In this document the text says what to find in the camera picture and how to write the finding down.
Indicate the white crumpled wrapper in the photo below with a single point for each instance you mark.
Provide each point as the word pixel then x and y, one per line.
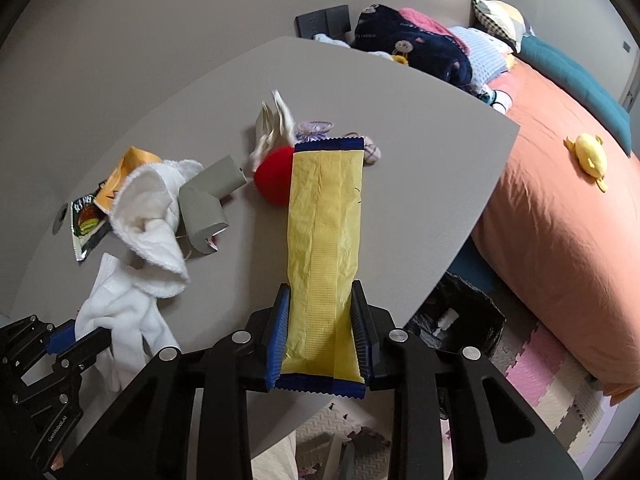
pixel 272 127

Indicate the white terry towel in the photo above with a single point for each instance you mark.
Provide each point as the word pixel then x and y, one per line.
pixel 150 210

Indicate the yellow plush toy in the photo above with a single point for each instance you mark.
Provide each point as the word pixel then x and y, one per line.
pixel 590 157

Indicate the red pompom ball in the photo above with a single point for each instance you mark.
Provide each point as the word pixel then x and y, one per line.
pixel 272 180

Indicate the white crumpled paper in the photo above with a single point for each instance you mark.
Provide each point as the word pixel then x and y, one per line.
pixel 446 320

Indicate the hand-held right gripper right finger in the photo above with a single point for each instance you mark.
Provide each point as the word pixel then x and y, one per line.
pixel 361 336

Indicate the yellow fleece cloth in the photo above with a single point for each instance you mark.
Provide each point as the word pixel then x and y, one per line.
pixel 400 60

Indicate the pale blue quilted cloth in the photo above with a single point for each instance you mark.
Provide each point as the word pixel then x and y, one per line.
pixel 330 40

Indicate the black lined trash bin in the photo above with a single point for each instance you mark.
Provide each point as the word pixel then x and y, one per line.
pixel 475 310

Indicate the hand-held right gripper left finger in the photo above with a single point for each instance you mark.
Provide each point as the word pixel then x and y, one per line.
pixel 277 336

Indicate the pink blanket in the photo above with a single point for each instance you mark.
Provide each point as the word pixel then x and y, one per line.
pixel 425 20

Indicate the white plush toy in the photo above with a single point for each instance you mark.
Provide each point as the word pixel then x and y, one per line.
pixel 497 99

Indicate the white sock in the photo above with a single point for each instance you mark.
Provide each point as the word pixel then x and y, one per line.
pixel 125 325

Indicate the orange snack packet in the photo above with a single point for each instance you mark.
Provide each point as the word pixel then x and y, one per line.
pixel 127 160

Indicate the foam puzzle floor mat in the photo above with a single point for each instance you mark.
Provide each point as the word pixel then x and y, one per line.
pixel 550 360

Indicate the plaid hair scrunchie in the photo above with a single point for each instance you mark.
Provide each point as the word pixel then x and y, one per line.
pixel 372 152

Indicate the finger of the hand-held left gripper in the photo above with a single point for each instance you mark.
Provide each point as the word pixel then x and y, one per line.
pixel 62 337
pixel 86 347

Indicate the navy printed blanket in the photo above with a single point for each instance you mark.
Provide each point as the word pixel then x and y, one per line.
pixel 425 52

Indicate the yellow snack wrapper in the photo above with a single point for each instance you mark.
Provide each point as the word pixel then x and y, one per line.
pixel 322 240

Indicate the grey cardboard tube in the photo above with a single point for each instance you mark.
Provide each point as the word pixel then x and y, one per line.
pixel 222 175
pixel 200 215

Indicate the orange bed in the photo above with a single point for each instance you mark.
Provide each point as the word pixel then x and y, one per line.
pixel 550 240

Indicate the teal cushion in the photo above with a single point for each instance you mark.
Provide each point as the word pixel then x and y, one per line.
pixel 565 75

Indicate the light blue white pillow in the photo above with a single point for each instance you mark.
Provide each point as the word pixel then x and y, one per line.
pixel 480 47

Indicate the dark wall socket panel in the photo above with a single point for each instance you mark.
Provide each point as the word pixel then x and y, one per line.
pixel 311 25
pixel 337 19

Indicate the green black snack packet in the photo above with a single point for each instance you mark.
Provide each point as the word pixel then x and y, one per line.
pixel 85 222

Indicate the checkered pillow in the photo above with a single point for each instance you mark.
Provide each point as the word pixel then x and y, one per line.
pixel 492 17

